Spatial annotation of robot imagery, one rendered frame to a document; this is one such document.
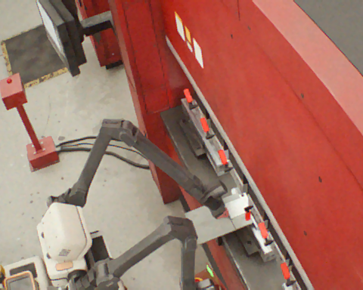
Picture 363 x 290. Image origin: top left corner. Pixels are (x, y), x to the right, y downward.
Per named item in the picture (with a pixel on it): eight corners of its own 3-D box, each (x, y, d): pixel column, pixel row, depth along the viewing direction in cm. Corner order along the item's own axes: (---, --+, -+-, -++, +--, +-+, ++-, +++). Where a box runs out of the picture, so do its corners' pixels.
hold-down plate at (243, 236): (223, 209, 265) (222, 205, 263) (233, 205, 266) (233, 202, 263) (248, 257, 246) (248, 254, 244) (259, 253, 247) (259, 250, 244)
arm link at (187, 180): (118, 126, 225) (116, 138, 216) (128, 116, 223) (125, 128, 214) (194, 188, 239) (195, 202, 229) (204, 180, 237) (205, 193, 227)
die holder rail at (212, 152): (182, 111, 309) (181, 99, 302) (192, 107, 310) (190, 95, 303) (218, 177, 278) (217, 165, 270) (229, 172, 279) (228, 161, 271)
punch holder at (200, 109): (195, 110, 267) (191, 86, 255) (211, 104, 269) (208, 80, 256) (206, 131, 258) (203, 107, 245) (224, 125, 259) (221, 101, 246)
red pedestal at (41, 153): (26, 154, 421) (-9, 79, 358) (54, 143, 424) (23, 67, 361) (31, 172, 408) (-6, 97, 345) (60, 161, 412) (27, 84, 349)
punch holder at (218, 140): (211, 139, 255) (208, 115, 242) (228, 133, 256) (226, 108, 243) (224, 162, 245) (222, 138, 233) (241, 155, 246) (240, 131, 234)
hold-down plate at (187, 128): (176, 120, 305) (175, 116, 303) (185, 117, 306) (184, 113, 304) (197, 159, 286) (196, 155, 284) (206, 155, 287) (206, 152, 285)
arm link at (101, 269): (85, 273, 210) (87, 284, 206) (100, 260, 207) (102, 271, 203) (103, 280, 216) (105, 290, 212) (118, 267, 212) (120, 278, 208)
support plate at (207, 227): (184, 214, 252) (184, 213, 251) (237, 193, 256) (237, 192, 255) (199, 245, 241) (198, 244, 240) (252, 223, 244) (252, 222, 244)
